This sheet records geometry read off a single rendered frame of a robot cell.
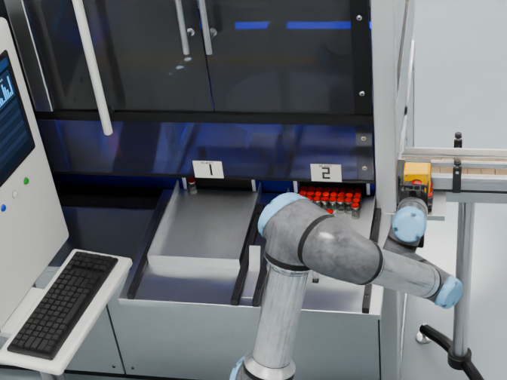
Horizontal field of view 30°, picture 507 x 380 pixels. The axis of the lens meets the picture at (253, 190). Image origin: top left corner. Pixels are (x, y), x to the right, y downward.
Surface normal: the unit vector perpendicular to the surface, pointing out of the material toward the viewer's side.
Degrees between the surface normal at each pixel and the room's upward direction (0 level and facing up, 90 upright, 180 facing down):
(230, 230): 0
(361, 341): 90
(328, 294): 0
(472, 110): 0
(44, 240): 90
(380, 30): 90
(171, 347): 90
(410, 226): 65
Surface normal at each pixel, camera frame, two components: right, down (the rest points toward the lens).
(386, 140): -0.18, 0.62
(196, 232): -0.10, -0.79
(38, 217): 0.94, 0.13
